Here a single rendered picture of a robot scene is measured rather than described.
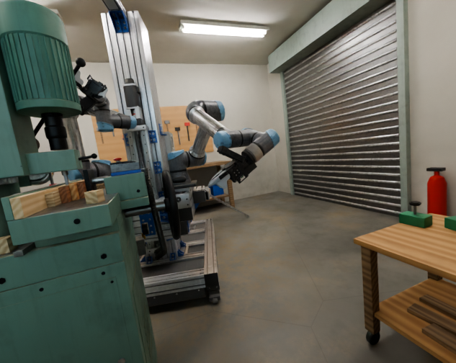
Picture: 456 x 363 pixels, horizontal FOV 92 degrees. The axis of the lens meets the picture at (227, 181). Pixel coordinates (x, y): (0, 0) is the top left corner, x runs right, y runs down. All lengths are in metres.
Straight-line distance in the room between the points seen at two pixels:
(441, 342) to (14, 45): 1.75
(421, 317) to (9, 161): 1.66
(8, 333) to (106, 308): 0.23
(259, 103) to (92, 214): 4.56
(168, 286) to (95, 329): 0.82
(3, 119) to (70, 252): 0.45
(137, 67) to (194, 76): 2.85
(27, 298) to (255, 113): 4.55
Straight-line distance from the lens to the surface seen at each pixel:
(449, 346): 1.29
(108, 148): 4.29
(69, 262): 0.79
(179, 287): 1.62
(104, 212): 0.66
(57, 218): 0.68
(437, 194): 2.90
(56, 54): 0.98
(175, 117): 4.35
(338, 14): 3.55
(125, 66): 1.89
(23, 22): 0.99
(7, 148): 0.95
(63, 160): 0.93
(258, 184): 4.85
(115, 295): 0.82
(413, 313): 1.41
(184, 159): 1.54
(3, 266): 0.84
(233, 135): 0.95
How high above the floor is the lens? 0.99
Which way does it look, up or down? 7 degrees down
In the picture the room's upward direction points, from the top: 7 degrees counter-clockwise
